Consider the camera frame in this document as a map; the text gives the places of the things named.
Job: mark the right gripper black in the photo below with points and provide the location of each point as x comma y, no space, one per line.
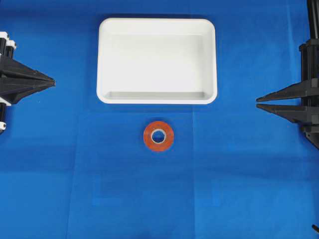
308,90

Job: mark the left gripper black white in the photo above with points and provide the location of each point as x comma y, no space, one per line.
27,82

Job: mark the white plastic tray case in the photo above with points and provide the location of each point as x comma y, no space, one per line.
157,61

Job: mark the orange tape roll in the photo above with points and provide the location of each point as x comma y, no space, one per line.
163,127

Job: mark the blue table cloth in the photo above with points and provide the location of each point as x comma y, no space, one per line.
73,167

